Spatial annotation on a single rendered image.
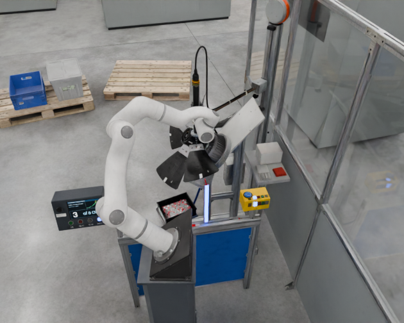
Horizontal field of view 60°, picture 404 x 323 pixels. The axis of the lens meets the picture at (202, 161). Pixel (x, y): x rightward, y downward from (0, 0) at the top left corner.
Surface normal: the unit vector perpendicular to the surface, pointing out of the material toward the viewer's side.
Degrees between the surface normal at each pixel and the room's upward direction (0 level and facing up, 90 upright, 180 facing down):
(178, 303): 90
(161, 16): 90
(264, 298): 0
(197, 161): 12
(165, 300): 90
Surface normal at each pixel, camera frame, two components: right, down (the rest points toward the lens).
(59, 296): 0.00, -0.76
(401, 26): 0.27, 0.63
